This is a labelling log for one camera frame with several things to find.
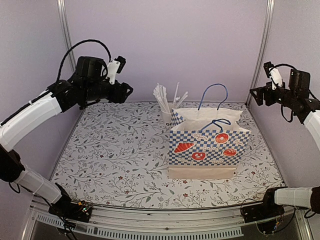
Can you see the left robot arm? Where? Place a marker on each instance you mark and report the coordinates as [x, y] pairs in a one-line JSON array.
[[93, 80]]

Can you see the aluminium frame post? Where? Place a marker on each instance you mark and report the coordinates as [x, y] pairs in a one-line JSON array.
[[267, 25], [62, 13]]

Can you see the right aluminium frame post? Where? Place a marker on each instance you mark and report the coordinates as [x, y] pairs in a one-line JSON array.
[[267, 25]]

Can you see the bundle of white wrapped straws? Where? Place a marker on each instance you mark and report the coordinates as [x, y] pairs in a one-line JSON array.
[[160, 94]]

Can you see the checkered paper takeout bag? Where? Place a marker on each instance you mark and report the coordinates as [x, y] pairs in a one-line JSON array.
[[205, 143]]

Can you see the white cup holding straws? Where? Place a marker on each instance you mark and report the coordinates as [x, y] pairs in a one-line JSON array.
[[167, 118]]

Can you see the front aluminium rail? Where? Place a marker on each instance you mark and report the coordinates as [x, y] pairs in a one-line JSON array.
[[123, 223]]

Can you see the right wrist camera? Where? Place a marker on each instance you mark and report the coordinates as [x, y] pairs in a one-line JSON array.
[[273, 73]]

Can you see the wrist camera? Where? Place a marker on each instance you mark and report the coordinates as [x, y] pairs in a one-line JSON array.
[[273, 73], [115, 67]]

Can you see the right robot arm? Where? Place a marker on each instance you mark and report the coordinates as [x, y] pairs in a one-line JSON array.
[[288, 117]]

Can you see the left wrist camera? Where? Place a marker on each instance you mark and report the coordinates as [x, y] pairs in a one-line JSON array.
[[115, 67]]

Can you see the floral patterned table mat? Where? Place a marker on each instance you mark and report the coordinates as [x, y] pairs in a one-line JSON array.
[[118, 155]]

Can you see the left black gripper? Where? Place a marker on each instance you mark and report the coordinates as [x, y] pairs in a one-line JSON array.
[[119, 95]]

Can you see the left aluminium frame post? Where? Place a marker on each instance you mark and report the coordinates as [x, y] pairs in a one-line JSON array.
[[62, 13]]

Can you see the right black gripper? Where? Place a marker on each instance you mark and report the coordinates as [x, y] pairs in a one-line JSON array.
[[267, 89]]

